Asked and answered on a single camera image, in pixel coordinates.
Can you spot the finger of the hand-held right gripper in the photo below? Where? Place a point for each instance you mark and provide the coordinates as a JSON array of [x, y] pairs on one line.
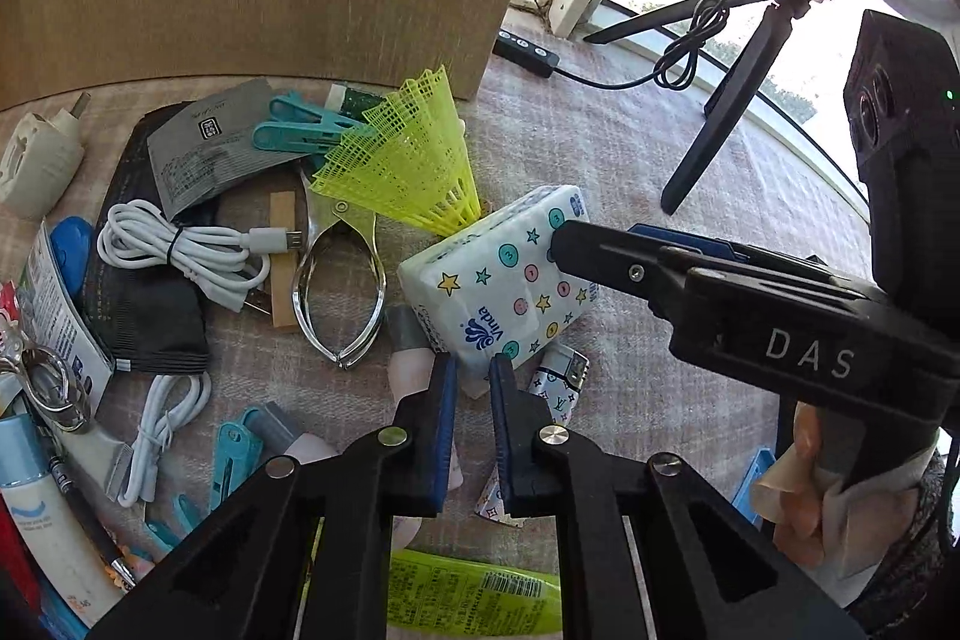
[[697, 244], [750, 325]]

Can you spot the black tripod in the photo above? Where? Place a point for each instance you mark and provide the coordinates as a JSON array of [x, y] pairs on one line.
[[720, 123]]

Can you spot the silver metal tongs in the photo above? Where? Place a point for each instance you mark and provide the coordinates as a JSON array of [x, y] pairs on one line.
[[330, 227]]

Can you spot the patterned tissue pack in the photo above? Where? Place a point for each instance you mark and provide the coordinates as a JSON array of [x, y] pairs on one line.
[[495, 287]]

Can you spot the patterned lighter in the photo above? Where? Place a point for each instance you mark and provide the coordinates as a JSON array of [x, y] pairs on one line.
[[555, 385]]

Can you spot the white sunscreen tube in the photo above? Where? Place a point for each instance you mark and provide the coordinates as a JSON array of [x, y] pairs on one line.
[[52, 535]]

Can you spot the yellow plastic shuttlecock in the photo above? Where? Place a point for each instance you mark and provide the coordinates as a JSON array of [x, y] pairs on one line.
[[405, 160]]

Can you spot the blue plastic case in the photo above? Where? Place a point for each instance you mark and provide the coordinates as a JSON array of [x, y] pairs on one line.
[[754, 486]]

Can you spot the white plug-in device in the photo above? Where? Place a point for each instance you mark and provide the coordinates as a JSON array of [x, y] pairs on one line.
[[34, 160]]

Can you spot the person's right forearm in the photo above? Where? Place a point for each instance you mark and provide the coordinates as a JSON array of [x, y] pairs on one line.
[[926, 557]]

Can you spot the blue white package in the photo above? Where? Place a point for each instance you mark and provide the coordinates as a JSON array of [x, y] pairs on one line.
[[56, 317]]

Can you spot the grey foil sachet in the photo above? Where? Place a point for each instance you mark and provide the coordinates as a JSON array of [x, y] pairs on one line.
[[210, 145]]

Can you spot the teal clothespin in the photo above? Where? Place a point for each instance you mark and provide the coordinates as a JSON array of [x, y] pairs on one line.
[[289, 139], [300, 109]]

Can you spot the red package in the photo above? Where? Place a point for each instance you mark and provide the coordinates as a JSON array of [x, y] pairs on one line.
[[15, 557]]

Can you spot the black power strip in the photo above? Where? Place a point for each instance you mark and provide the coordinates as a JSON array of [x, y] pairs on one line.
[[525, 54]]

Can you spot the person's right hand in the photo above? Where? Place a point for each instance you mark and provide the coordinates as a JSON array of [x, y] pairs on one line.
[[806, 505]]

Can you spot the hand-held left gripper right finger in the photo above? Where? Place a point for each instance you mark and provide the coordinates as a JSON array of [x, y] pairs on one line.
[[504, 430]]

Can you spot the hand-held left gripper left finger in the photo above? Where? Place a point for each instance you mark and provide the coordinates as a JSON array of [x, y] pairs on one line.
[[442, 430]]

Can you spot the lime green tube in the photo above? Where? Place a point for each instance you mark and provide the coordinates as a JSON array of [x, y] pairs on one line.
[[465, 599]]

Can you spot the black face mask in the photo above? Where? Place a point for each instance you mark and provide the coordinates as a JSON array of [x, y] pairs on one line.
[[142, 317]]

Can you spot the black pen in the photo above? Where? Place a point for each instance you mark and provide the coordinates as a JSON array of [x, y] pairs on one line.
[[82, 520]]

